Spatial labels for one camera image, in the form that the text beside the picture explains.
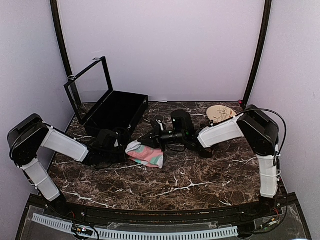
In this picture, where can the black box glass lid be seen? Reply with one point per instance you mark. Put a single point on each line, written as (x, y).
(88, 89)

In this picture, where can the black storage box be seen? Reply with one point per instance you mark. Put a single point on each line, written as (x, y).
(118, 110)

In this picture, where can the black frame post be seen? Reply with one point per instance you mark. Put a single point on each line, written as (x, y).
(60, 39)
(258, 53)

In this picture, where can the white slotted cable duct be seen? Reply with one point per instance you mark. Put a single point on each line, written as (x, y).
(133, 233)

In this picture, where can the pink teal patterned sock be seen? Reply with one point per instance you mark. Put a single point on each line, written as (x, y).
(145, 155)

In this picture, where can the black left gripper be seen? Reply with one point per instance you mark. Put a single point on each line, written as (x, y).
(123, 155)

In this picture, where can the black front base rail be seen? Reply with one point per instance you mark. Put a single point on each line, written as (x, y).
(244, 214)

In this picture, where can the left black frame post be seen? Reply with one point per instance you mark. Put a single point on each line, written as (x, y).
(60, 39)

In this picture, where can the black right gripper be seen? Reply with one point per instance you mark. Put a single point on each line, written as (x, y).
(155, 140)

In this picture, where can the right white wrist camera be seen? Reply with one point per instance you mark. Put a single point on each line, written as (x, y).
(161, 124)

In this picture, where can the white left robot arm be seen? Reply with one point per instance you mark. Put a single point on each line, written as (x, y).
(33, 137)

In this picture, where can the brown argyle sock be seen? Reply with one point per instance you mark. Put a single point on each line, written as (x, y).
(205, 153)

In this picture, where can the right black frame post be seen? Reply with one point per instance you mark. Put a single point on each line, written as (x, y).
(258, 53)

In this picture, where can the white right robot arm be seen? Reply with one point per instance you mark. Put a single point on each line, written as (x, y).
(260, 131)

